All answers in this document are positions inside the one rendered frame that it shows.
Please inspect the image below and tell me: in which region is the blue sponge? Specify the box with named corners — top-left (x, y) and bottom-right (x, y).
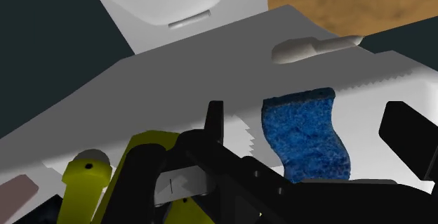
top-left (261, 86), bottom-right (352, 184)

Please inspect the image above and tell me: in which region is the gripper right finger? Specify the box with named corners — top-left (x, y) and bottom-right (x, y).
top-left (378, 100), bottom-right (438, 197)

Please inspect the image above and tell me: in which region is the mauve flat block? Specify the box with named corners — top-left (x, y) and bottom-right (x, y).
top-left (0, 174), bottom-right (40, 224)

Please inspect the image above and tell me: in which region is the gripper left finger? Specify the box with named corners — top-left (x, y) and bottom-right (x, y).
top-left (175, 100), bottom-right (296, 224)

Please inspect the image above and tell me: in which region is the white grey pen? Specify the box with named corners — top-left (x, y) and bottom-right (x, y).
top-left (271, 34), bottom-right (365, 65)

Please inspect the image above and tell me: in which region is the yellow-green and black tool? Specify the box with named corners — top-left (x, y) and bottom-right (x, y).
top-left (56, 130), bottom-right (217, 224)

